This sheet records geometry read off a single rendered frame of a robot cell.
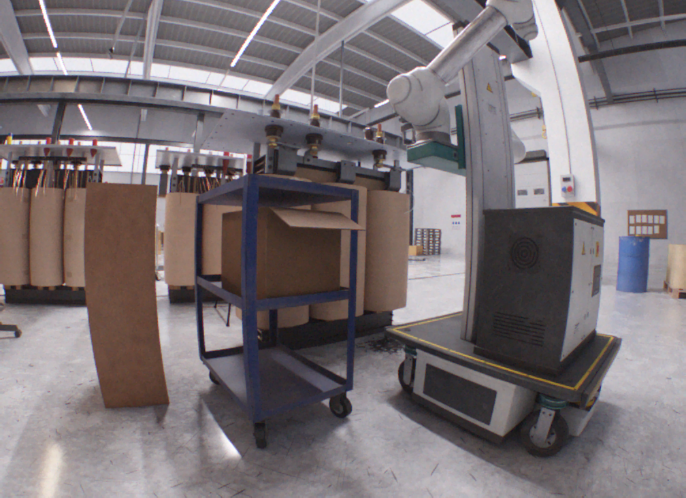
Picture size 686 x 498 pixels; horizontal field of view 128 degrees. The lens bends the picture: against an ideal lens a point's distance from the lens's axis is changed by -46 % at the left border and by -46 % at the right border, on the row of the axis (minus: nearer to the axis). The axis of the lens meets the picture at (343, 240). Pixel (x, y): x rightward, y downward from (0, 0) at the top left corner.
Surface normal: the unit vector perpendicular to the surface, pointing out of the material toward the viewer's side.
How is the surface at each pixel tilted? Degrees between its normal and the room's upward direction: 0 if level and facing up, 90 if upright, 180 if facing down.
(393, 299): 90
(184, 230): 90
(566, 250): 90
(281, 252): 90
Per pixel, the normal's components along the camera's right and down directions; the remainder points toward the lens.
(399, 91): -0.70, 0.04
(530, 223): -0.86, -0.02
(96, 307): 0.58, 0.02
